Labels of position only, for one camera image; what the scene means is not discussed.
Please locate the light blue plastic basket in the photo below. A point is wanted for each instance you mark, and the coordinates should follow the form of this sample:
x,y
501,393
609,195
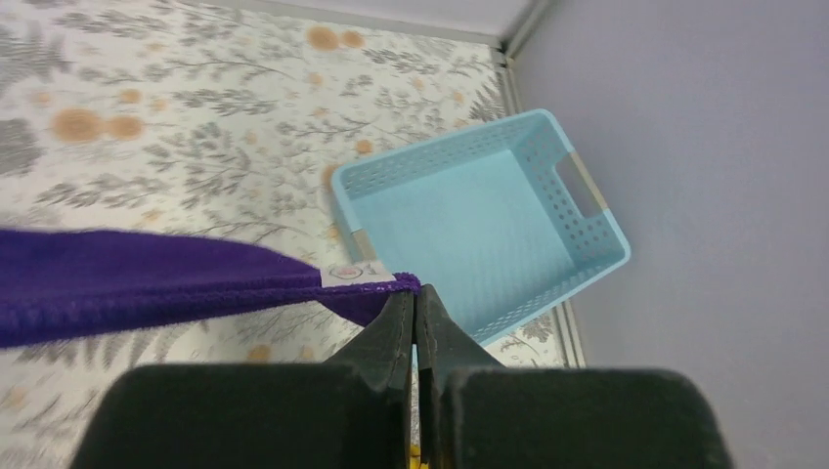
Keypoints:
x,y
487,215

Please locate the purple towel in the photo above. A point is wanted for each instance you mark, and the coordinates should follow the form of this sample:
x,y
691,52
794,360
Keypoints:
x,y
63,285

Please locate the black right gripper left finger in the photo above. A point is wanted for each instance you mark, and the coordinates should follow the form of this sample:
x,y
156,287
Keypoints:
x,y
349,411

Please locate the floral patterned table mat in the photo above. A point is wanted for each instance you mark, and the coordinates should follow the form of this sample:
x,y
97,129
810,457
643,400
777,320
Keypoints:
x,y
212,118

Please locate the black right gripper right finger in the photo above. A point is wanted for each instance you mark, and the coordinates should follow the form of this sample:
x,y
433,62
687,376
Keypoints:
x,y
477,413

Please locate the yellow blue Pokemon towel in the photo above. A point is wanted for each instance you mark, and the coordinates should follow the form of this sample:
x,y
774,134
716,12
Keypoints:
x,y
415,461

